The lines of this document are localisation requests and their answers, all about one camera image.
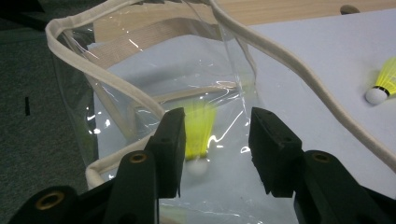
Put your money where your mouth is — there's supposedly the wooden table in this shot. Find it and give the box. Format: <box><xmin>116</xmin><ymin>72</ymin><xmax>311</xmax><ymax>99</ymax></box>
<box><xmin>92</xmin><ymin>0</ymin><xmax>396</xmax><ymax>68</ymax></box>

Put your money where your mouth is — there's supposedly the yellow shuttlecock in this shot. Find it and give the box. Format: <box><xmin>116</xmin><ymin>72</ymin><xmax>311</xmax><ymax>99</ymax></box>
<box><xmin>364</xmin><ymin>55</ymin><xmax>396</xmax><ymax>105</ymax></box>
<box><xmin>183</xmin><ymin>102</ymin><xmax>218</xmax><ymax>176</ymax></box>

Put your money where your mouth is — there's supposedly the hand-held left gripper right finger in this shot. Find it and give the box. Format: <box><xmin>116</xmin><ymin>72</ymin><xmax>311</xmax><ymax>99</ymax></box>
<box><xmin>247</xmin><ymin>106</ymin><xmax>304</xmax><ymax>199</ymax></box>

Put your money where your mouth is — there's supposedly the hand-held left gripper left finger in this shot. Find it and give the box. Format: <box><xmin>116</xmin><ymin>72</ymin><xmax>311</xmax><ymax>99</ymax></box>
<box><xmin>144</xmin><ymin>106</ymin><xmax>187</xmax><ymax>200</ymax></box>

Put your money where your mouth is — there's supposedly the small dark knob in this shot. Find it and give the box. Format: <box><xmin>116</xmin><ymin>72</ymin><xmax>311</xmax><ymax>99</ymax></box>
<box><xmin>339</xmin><ymin>4</ymin><xmax>361</xmax><ymax>16</ymax></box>

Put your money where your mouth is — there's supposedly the clear plastic bag beige trim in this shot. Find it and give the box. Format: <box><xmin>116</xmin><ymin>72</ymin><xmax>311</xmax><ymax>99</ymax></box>
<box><xmin>45</xmin><ymin>0</ymin><xmax>396</xmax><ymax>224</ymax></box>

